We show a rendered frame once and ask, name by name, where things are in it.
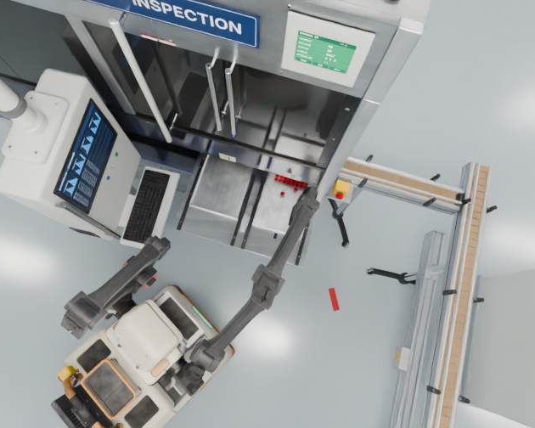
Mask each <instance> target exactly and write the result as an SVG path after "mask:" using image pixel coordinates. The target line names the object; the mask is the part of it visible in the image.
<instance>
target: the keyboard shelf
mask: <svg viewBox="0 0 535 428"><path fill-rule="evenodd" d="M145 169H147V170H151V171H155V172H161V173H165V174H169V175H170V178H169V181H168V184H167V187H166V192H165V194H164V197H163V200H162V203H161V206H160V210H159V213H158V216H157V219H156V222H155V226H154V229H153V233H152V235H151V236H153V237H154V236H155V235H156V236H157V237H159V238H160V239H161V235H162V233H163V230H164V227H165V224H166V219H167V217H168V213H169V211H170V208H171V205H172V200H173V197H174V194H175V191H176V188H177V184H178V180H179V178H180V174H179V173H175V172H169V171H165V170H161V169H158V168H153V167H150V166H146V167H145V168H144V172H145ZM144 172H143V175H142V177H141V180H140V183H139V185H138V190H139V187H140V184H141V182H142V179H143V176H144ZM138 190H137V193H136V195H131V194H129V195H128V197H127V201H126V204H125V206H124V209H123V212H122V214H121V219H120V221H119V224H118V226H120V227H123V228H124V231H123V234H124V232H125V229H126V226H127V223H128V220H129V217H130V215H131V212H132V208H133V205H134V202H135V200H136V197H137V194H138ZM123 234H122V236H121V241H120V243H121V244H123V245H129V246H132V247H136V248H140V249H142V248H143V247H144V244H141V243H138V242H133V241H130V240H126V239H123V238H122V237H123Z"/></svg>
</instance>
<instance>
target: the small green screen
mask: <svg viewBox="0 0 535 428"><path fill-rule="evenodd" d="M374 39H375V34H373V33H370V32H366V31H361V30H358V29H354V28H351V27H348V26H344V25H339V24H336V23H333V22H329V21H326V20H321V19H317V18H314V17H311V16H307V15H304V14H298V13H296V12H292V11H289V12H288V16H287V23H286V31H285V38H284V52H283V59H282V68H284V69H286V70H292V71H295V72H298V73H302V74H305V75H308V76H313V77H317V78H320V79H323V80H326V81H329V82H334V83H338V84H341V85H344V86H348V87H353V86H354V84H355V81H356V80H357V78H358V74H359V72H360V70H361V69H362V66H363V63H364V61H365V59H366V57H367V55H368V52H369V50H370V47H371V45H372V43H373V41H374Z"/></svg>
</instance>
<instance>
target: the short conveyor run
mask: <svg viewBox="0 0 535 428"><path fill-rule="evenodd" d="M373 157H374V156H373V155H369V156H368V158H367V159H366V161H363V160H358V159H355V158H352V157H348V159H347V160H346V163H345V164H344V166H343V167H342V168H341V171H340V172H339V174H338V176H339V177H344V178H348V179H351V180H352V182H351V184H354V187H355V188H358V189H363V190H366V191H369V192H372V193H376V194H381V195H384V196H387V197H390V198H393V199H396V200H401V201H404V202H408V203H410V204H414V205H417V206H422V207H425V208H428V209H432V210H434V211H439V212H442V213H446V214H448V215H453V214H454V213H456V212H458V211H459V208H460V205H461V204H462V202H460V201H461V196H462V194H463V193H464V191H463V189H459V188H456V187H453V186H450V185H446V184H444V183H439V182H436V180H437V179H438V178H439V177H440V176H441V175H440V174H439V173H437V175H436V176H434V177H432V178H431V179H430V180H429V179H426V178H422V177H417V176H415V175H411V174H408V173H405V172H400V171H397V170H393V169H391V168H387V167H384V166H379V165H376V164H373V163H370V162H371V160H372V158H373Z"/></svg>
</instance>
